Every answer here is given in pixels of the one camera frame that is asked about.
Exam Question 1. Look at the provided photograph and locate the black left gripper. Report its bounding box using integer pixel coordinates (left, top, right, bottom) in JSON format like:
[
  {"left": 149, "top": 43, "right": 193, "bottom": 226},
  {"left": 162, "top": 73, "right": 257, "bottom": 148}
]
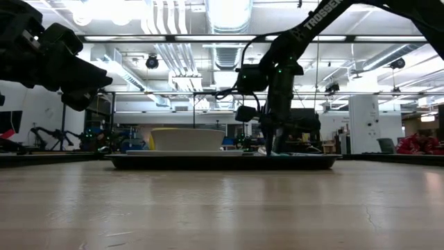
[{"left": 0, "top": 0, "right": 114, "bottom": 112}]

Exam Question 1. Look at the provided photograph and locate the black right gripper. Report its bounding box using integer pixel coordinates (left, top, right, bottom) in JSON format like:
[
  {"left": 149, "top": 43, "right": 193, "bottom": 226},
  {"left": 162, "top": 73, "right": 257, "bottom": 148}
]
[{"left": 259, "top": 99, "right": 296, "bottom": 157}]

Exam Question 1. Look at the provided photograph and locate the grey cloth napkin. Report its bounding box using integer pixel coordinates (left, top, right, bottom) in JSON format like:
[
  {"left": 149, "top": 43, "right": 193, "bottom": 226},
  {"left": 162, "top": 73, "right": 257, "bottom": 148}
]
[{"left": 253, "top": 151, "right": 315, "bottom": 157}]

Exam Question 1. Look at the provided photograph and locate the white round plate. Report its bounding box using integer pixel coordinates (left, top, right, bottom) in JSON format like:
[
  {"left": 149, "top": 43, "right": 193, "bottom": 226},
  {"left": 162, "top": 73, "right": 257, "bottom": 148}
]
[{"left": 125, "top": 149, "right": 245, "bottom": 157}]

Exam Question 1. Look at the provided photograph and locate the beige ceramic bowl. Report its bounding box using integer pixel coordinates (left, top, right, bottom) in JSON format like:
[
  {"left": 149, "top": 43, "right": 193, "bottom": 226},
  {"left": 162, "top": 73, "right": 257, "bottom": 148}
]
[{"left": 150, "top": 128, "right": 226, "bottom": 151}]

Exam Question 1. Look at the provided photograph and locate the black plastic tray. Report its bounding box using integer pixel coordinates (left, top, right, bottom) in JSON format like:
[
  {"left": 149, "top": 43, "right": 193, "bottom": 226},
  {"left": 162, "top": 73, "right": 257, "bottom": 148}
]
[{"left": 105, "top": 153, "right": 343, "bottom": 171}]

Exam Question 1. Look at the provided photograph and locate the black monitor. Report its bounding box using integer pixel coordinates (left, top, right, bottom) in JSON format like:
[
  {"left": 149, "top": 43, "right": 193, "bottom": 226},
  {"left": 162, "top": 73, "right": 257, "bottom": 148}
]
[{"left": 291, "top": 108, "right": 322, "bottom": 142}]

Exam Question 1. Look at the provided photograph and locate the white pillar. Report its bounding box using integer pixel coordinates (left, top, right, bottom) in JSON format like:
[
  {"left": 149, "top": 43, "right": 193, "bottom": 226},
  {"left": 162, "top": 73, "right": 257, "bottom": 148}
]
[{"left": 348, "top": 95, "right": 381, "bottom": 155}]

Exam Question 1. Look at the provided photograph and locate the black overhead crossbar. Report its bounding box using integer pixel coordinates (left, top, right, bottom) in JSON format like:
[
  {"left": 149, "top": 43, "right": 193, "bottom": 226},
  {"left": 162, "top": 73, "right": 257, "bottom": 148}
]
[{"left": 78, "top": 33, "right": 444, "bottom": 44}]

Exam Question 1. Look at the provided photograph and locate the grey office chair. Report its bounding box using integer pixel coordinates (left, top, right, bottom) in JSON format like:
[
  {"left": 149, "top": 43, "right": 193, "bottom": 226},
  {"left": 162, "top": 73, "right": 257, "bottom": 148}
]
[{"left": 377, "top": 137, "right": 398, "bottom": 155}]

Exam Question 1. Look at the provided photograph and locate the person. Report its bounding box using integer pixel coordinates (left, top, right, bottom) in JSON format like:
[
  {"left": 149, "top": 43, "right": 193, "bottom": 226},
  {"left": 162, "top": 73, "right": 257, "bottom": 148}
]
[{"left": 395, "top": 130, "right": 444, "bottom": 156}]

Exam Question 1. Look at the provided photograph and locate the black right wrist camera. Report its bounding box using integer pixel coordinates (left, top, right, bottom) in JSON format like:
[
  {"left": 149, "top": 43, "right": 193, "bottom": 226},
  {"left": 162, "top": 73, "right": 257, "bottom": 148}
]
[{"left": 234, "top": 106, "right": 258, "bottom": 123}]

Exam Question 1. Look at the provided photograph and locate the thin hanging cable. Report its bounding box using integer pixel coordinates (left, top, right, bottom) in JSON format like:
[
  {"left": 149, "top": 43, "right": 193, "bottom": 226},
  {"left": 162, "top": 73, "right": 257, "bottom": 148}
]
[{"left": 314, "top": 31, "right": 321, "bottom": 109}]

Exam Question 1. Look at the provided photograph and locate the black wall screen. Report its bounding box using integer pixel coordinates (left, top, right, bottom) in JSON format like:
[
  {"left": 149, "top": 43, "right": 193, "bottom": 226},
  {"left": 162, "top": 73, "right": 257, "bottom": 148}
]
[{"left": 0, "top": 110, "right": 24, "bottom": 135}]

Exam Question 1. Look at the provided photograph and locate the silver ventilation duct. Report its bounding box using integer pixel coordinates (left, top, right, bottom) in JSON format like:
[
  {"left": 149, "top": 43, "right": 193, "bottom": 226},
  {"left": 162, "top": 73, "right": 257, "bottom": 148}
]
[{"left": 204, "top": 0, "right": 254, "bottom": 72}]

